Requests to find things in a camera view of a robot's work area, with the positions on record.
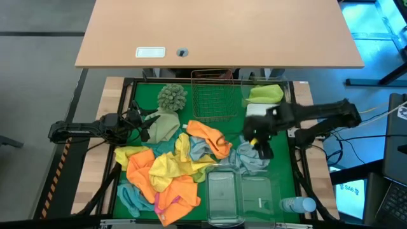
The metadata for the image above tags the black laptop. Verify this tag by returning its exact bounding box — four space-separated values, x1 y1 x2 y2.
362 92 407 229

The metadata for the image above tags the copper wire basket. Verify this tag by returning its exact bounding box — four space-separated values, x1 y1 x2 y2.
190 68 239 123

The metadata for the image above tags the lime green microfiber towel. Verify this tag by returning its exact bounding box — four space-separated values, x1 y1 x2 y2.
191 165 208 184
244 83 285 105

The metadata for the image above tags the black desk leg frame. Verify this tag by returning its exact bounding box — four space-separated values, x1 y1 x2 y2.
345 44 407 87

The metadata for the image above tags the silver metal bracket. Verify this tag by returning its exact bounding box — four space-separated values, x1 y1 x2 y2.
275 222 314 229
100 218 137 227

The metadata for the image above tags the white rectangular desk plate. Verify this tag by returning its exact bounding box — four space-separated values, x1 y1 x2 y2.
135 46 167 59

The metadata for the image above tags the clear plastic water bottle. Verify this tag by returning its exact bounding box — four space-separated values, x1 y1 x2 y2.
279 196 317 214

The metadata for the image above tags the tan wooden desk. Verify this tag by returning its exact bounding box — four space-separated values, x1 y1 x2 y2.
74 0 365 69

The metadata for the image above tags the light blue microfiber towel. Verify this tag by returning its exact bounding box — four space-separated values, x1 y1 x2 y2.
189 135 213 162
219 135 271 175

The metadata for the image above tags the yellow cable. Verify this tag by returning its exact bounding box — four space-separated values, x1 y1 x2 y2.
359 101 390 115

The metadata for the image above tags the green artificial plant ball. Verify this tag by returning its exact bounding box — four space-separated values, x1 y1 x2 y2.
156 83 188 112

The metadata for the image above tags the white cable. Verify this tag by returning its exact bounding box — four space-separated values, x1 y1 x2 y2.
361 101 407 127

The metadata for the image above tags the black table frame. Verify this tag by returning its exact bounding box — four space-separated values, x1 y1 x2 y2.
76 76 341 223

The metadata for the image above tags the white SA6 sign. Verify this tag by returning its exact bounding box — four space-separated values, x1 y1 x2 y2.
335 179 366 220

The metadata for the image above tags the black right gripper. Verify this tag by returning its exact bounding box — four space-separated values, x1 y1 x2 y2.
244 103 296 160

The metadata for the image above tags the black chair base leg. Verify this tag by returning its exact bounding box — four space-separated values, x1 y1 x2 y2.
0 135 25 149

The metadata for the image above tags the black floor cable cover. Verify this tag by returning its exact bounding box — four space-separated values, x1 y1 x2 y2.
31 68 90 220

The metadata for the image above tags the orange microfiber towel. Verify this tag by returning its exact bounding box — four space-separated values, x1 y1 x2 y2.
186 120 233 160
155 174 202 228
125 148 159 204

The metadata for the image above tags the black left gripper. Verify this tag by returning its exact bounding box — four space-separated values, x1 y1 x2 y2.
122 101 162 143

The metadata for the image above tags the sage green microfiber towel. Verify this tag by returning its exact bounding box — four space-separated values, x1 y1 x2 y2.
144 108 181 144

